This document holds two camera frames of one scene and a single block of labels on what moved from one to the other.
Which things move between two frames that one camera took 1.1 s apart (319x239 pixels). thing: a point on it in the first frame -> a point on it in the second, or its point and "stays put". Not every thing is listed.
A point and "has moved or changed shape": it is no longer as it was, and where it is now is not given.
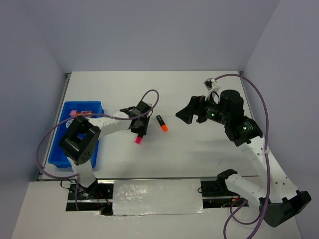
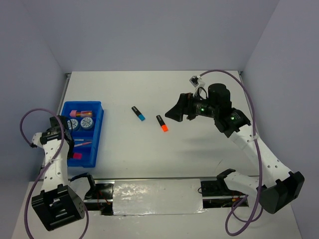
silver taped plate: (157, 196) stays put
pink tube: (74, 113) stays put
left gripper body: (142, 128) -> (71, 148)
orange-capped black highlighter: (163, 125) stays put
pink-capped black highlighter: (138, 140) has moved or changed shape
